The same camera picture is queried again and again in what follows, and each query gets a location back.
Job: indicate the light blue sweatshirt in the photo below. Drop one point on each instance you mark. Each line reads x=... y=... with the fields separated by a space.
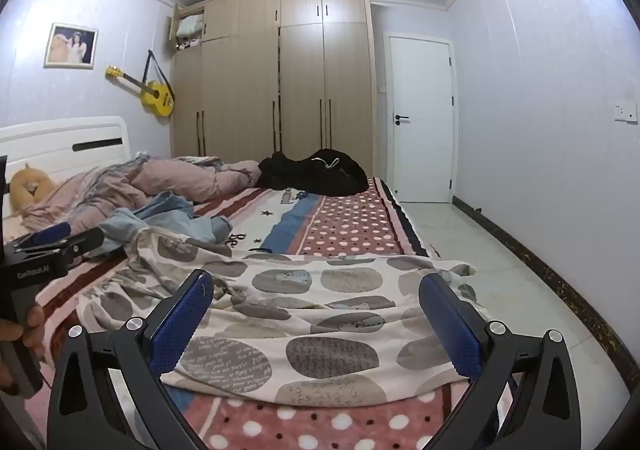
x=210 y=230

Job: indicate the printed striped dotted bed blanket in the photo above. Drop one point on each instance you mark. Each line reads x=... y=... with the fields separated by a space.
x=350 y=230

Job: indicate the white bed headboard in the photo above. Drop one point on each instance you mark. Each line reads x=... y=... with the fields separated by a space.
x=50 y=132

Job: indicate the yellow plush toy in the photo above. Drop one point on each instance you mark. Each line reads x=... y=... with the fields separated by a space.
x=25 y=185

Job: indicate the cream grey-spotted pants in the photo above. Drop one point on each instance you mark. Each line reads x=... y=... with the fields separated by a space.
x=300 y=310

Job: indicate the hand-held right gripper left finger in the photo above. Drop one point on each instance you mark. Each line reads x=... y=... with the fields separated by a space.
x=182 y=325

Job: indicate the dark marble baseboard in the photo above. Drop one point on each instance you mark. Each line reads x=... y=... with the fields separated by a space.
x=550 y=270

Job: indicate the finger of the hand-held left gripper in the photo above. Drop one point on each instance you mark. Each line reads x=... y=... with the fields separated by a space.
x=87 y=240
x=52 y=232

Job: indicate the white wall socket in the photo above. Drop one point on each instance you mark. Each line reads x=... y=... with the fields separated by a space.
x=625 y=111

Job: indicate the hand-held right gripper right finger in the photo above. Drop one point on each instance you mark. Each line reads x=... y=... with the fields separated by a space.
x=447 y=325

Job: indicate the framed wall picture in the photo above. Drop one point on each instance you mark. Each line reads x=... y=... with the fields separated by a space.
x=71 y=45

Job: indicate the blue denim garment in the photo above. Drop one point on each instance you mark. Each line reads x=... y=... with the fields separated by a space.
x=165 y=207

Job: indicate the folded clothes in wardrobe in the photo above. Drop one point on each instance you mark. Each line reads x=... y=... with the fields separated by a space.
x=190 y=29

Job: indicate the beige wooden wardrobe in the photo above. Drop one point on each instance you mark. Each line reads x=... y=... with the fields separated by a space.
x=300 y=79

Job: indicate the white door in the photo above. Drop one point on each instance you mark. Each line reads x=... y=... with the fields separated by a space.
x=422 y=149

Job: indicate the person's left hand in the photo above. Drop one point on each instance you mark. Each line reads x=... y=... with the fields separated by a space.
x=35 y=330

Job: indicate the pink duvet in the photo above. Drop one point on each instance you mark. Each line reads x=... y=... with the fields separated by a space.
x=165 y=177

